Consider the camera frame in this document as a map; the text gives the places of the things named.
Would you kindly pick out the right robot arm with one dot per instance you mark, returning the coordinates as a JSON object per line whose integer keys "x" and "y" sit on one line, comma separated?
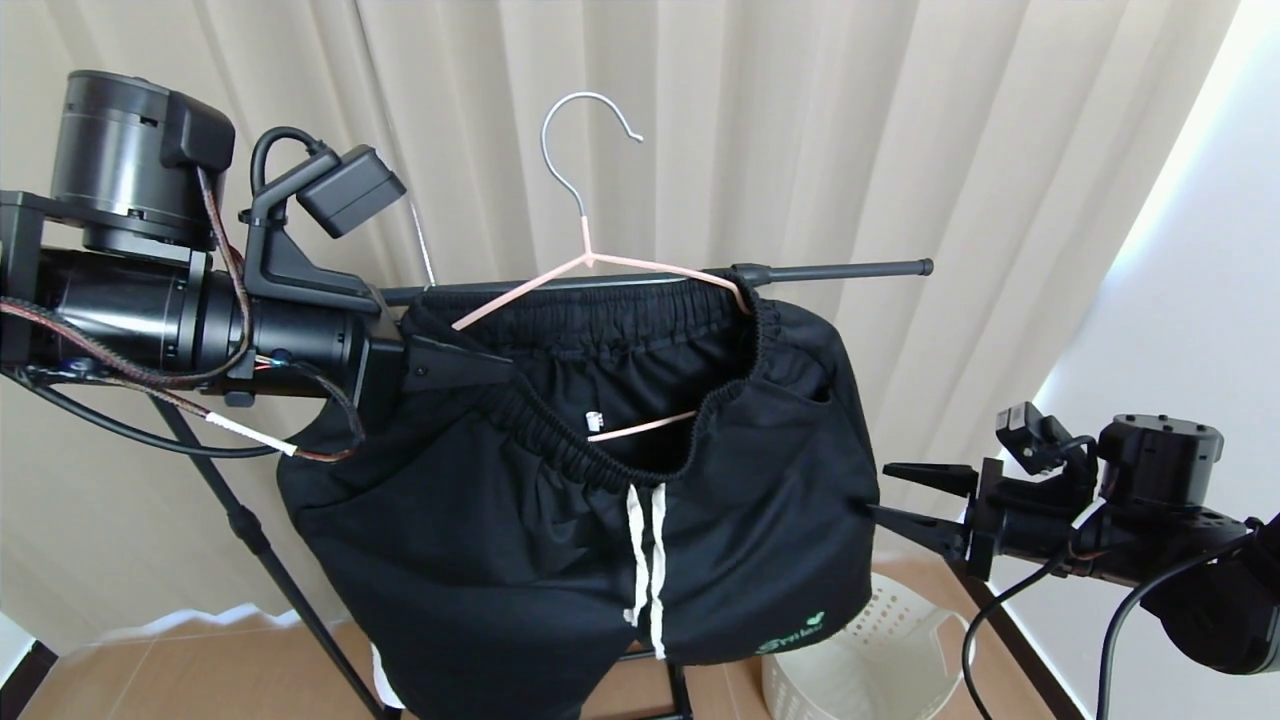
{"x": 1160, "y": 460}

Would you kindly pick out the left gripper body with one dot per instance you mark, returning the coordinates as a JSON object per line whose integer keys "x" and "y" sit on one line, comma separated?
{"x": 300, "y": 345}

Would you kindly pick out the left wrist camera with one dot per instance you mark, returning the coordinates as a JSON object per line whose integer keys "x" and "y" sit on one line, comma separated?
{"x": 350, "y": 190}

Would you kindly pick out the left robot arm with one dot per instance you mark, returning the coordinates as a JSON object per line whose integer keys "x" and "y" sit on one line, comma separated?
{"x": 120, "y": 150}

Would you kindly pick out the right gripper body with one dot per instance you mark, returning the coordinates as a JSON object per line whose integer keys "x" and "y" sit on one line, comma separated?
{"x": 1040, "y": 520}

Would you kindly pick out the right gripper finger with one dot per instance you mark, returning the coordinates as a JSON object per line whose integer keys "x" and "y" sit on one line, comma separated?
{"x": 940, "y": 478}
{"x": 930, "y": 535}

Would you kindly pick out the black garment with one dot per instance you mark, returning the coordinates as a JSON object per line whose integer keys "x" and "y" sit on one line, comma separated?
{"x": 450, "y": 560}

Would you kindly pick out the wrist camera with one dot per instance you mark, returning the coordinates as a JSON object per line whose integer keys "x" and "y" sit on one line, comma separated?
{"x": 350, "y": 190}
{"x": 1040, "y": 435}

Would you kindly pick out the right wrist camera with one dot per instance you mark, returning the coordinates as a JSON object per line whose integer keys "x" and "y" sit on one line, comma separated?
{"x": 1040, "y": 435}

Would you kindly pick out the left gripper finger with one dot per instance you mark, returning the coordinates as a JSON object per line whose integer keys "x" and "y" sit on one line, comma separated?
{"x": 450, "y": 367}

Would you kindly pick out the white printed T-shirt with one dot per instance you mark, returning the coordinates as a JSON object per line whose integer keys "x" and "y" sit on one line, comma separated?
{"x": 380, "y": 680}

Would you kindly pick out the white laundry basket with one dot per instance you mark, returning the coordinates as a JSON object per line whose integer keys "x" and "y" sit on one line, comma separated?
{"x": 900, "y": 660}

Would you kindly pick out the pink clothes hanger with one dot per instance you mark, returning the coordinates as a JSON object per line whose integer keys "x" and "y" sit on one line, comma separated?
{"x": 590, "y": 255}

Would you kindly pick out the black clothes rack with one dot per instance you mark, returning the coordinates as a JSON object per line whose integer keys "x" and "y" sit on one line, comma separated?
{"x": 850, "y": 270}

